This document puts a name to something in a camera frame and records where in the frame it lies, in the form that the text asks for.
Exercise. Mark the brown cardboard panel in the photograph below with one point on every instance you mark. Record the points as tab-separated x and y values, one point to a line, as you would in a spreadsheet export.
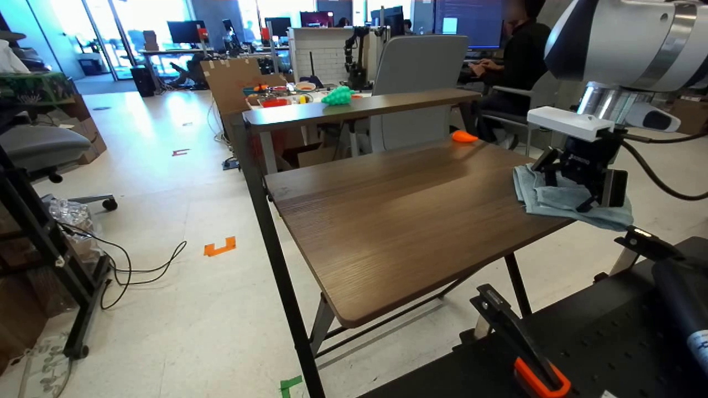
236	90

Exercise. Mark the red plastic object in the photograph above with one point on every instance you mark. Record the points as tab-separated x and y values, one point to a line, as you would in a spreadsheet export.
276	102

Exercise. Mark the green floor tape mark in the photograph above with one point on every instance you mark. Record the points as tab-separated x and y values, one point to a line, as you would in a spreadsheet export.
288	387

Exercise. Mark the metal framed office chair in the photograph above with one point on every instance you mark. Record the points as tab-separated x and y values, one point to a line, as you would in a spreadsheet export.
510	117

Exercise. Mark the clear plastic sheet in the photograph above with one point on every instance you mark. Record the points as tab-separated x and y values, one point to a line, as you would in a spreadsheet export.
45	368

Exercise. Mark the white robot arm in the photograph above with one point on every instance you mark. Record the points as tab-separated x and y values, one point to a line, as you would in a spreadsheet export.
633	36

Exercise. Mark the orange plastic object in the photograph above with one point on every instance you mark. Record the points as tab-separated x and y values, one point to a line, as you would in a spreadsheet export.
465	138

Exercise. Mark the light blue towel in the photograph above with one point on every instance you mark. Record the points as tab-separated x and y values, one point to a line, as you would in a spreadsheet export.
555	201

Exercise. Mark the grey office chair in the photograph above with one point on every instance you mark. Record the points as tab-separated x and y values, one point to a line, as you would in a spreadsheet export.
36	145

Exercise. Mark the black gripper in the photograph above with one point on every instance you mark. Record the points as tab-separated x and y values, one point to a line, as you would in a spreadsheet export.
582	158

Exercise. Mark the white partition panel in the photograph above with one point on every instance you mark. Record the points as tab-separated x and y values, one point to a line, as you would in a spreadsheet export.
318	52

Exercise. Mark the black desk device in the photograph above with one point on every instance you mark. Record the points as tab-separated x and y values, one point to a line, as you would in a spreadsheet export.
358	59

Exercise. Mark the large dark display screen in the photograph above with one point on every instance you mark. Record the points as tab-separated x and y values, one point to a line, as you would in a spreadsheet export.
472	24

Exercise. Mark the brown wooden table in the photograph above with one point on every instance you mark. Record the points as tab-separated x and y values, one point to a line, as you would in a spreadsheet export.
288	294

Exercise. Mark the black computer monitor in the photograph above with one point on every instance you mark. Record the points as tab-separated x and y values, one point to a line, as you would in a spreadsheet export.
388	17
183	32
277	24
318	18

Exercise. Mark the green plastic object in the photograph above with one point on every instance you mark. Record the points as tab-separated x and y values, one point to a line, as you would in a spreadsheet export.
342	95

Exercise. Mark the orange floor tape mark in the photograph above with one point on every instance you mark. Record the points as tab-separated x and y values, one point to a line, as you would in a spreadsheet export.
220	249

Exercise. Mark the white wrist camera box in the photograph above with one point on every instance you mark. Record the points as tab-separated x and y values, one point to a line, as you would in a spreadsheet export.
568	125

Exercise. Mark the wooden background desk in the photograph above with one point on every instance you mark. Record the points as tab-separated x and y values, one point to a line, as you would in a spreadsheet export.
332	111

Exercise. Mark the seated person in black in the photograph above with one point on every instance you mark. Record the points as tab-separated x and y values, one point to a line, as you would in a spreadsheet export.
522	52

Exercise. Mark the pale grey chair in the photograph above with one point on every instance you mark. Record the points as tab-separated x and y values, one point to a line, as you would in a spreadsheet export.
422	63

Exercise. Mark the black equipment stand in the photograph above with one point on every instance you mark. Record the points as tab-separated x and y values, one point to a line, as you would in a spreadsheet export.
51	250

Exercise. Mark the black bar with label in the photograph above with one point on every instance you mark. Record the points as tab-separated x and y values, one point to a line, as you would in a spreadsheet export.
687	294

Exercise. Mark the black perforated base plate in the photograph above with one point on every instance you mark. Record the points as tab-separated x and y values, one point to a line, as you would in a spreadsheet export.
604	354

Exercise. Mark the crumpled clear plastic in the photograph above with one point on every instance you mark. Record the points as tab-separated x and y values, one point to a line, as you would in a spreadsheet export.
68	214

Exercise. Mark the green plants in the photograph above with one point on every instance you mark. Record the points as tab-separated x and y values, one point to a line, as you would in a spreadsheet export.
36	86

